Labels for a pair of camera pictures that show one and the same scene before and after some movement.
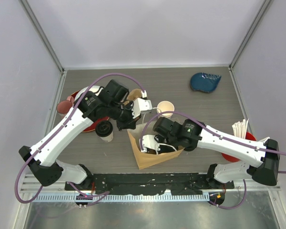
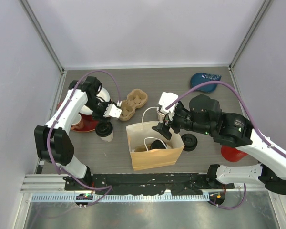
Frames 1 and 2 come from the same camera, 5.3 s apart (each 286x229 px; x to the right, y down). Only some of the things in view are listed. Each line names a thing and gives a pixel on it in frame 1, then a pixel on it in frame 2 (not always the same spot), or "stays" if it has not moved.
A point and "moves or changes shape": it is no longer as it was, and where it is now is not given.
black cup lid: [104, 128] stays
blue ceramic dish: [205, 82] stays
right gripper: [158, 139] → [163, 127]
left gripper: [130, 122] → [100, 117]
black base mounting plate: [122, 183] stays
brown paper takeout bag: [135, 130] moves or changes shape
